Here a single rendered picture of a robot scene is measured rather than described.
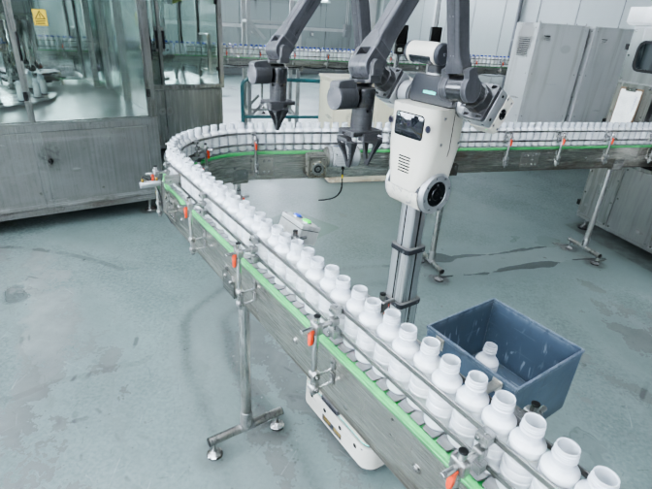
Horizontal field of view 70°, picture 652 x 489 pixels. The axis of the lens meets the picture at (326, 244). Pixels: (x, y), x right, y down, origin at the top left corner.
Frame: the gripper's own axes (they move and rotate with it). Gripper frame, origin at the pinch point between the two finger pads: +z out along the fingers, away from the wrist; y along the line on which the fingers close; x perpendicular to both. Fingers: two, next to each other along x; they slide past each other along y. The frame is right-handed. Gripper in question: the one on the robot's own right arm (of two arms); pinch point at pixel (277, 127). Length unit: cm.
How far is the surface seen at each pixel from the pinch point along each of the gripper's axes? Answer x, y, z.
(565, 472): 123, 16, 27
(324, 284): 57, 16, 28
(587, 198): -62, -381, 102
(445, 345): 75, -15, 47
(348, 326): 69, 17, 34
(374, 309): 76, 16, 25
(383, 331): 81, 16, 28
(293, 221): 15.4, 1.1, 28.9
